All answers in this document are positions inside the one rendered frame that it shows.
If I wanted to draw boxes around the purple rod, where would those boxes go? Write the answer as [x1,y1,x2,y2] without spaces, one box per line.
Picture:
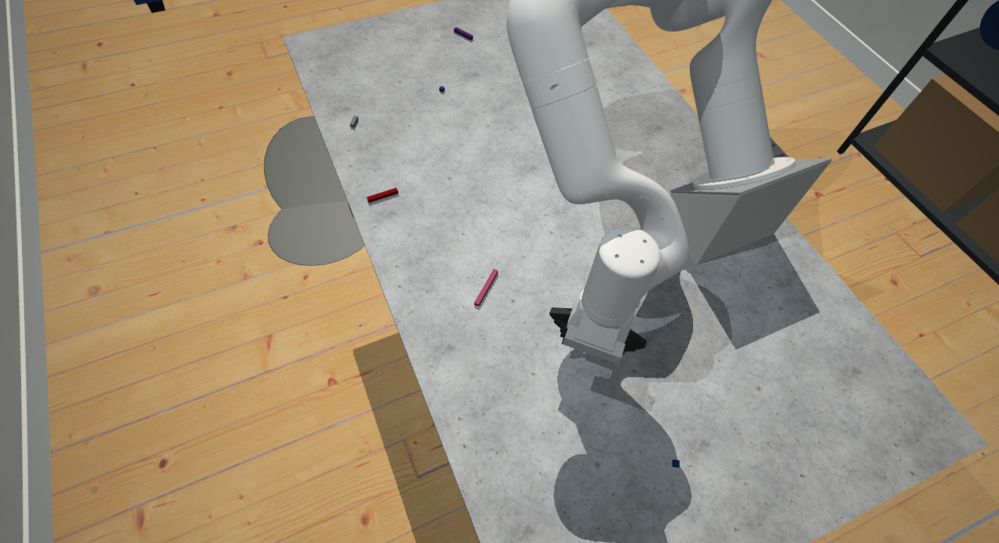
[453,27,473,41]

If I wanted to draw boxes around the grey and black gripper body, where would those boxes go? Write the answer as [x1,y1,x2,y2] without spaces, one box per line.
[567,290,635,343]

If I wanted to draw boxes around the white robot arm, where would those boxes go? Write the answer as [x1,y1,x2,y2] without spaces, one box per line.
[507,0,795,364]

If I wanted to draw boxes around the pink rod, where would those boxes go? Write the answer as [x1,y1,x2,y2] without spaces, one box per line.
[475,269,498,307]

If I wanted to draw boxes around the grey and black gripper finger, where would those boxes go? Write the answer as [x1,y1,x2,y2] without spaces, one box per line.
[623,329,646,354]
[549,307,572,339]

